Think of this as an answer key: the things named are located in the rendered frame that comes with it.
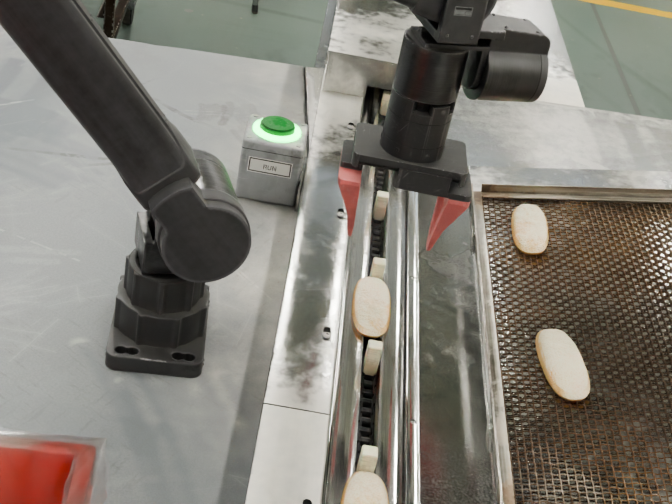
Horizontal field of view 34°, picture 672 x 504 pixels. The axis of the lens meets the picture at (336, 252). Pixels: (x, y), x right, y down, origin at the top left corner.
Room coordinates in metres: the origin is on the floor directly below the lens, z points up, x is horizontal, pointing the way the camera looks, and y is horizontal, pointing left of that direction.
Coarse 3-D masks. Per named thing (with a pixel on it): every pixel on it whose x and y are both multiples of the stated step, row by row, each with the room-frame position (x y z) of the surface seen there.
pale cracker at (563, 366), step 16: (544, 336) 0.80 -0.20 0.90; (560, 336) 0.80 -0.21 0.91; (544, 352) 0.78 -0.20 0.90; (560, 352) 0.78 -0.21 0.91; (576, 352) 0.78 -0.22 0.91; (544, 368) 0.76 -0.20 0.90; (560, 368) 0.76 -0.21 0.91; (576, 368) 0.76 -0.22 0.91; (560, 384) 0.74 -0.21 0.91; (576, 384) 0.74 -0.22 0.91; (576, 400) 0.73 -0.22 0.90
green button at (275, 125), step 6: (264, 120) 1.11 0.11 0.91; (270, 120) 1.12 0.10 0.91; (276, 120) 1.12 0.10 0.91; (282, 120) 1.12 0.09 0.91; (288, 120) 1.13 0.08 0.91; (264, 126) 1.10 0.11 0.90; (270, 126) 1.10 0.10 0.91; (276, 126) 1.11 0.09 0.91; (282, 126) 1.11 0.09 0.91; (288, 126) 1.11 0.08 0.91; (294, 126) 1.12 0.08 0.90; (270, 132) 1.10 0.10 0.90; (276, 132) 1.10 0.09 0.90; (282, 132) 1.10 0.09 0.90; (288, 132) 1.10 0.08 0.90
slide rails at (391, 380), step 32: (352, 256) 0.96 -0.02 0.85; (352, 288) 0.90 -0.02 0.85; (352, 320) 0.85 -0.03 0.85; (352, 352) 0.80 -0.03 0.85; (384, 352) 0.81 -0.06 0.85; (352, 384) 0.75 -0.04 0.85; (384, 384) 0.76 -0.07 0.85; (352, 416) 0.71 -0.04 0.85; (384, 416) 0.72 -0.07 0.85; (352, 448) 0.67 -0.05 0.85; (384, 448) 0.68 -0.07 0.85; (384, 480) 0.64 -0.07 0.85
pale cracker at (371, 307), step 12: (360, 288) 0.89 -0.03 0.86; (372, 288) 0.89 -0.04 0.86; (384, 288) 0.90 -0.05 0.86; (360, 300) 0.87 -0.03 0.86; (372, 300) 0.87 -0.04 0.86; (384, 300) 0.88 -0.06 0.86; (360, 312) 0.85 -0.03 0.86; (372, 312) 0.85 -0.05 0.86; (384, 312) 0.86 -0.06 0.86; (360, 324) 0.83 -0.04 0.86; (372, 324) 0.83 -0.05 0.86; (384, 324) 0.84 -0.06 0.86; (372, 336) 0.82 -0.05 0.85
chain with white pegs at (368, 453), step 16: (384, 96) 1.34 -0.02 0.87; (384, 112) 1.34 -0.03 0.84; (384, 176) 1.17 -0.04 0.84; (384, 192) 1.07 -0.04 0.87; (384, 208) 1.06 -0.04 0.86; (368, 272) 0.95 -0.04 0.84; (368, 352) 0.78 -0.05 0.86; (368, 368) 0.78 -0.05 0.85; (368, 384) 0.77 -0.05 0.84; (368, 400) 0.75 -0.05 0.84; (368, 416) 0.73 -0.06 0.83; (368, 432) 0.71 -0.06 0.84; (368, 448) 0.65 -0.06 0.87; (368, 464) 0.64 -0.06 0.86
